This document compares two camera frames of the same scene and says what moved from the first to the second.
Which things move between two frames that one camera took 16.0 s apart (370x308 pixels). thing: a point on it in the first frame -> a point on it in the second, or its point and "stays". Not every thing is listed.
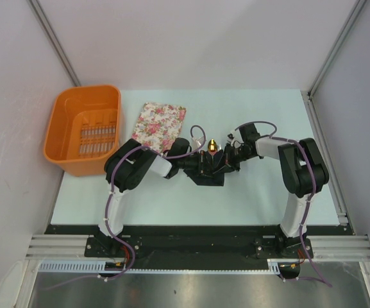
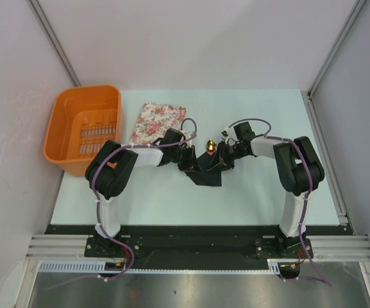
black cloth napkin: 211,170 stays
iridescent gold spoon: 212,145 stays
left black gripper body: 199,160 -> 185,156
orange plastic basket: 84,128 stays
